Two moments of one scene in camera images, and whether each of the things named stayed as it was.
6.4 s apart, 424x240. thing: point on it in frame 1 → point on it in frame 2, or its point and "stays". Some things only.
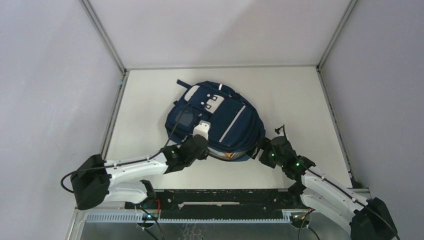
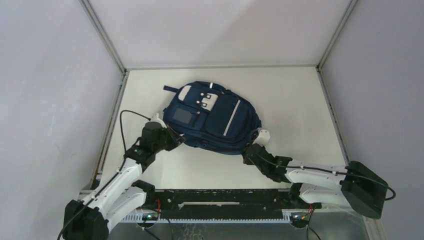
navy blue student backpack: (236, 126) stays
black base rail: (223, 204) stays
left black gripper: (202, 154) → (175, 139)
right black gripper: (265, 144) → (247, 160)
